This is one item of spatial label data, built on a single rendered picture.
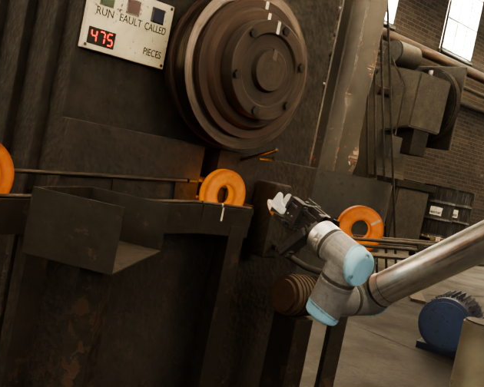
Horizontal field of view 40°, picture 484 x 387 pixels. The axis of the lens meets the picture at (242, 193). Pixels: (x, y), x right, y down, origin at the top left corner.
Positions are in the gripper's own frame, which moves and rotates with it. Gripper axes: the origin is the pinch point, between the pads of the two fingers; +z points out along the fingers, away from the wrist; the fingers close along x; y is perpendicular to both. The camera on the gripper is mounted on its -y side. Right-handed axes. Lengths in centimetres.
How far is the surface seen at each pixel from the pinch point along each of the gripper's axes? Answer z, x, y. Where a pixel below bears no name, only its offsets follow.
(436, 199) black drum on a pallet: 492, -893, -156
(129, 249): -10.0, 46.7, -11.7
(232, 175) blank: 20.1, -0.8, -0.9
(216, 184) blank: 19.2, 4.6, -4.2
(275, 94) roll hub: 18.6, -2.1, 26.7
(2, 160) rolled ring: 18, 69, -6
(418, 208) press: 399, -706, -143
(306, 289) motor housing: -6.1, -23.6, -23.8
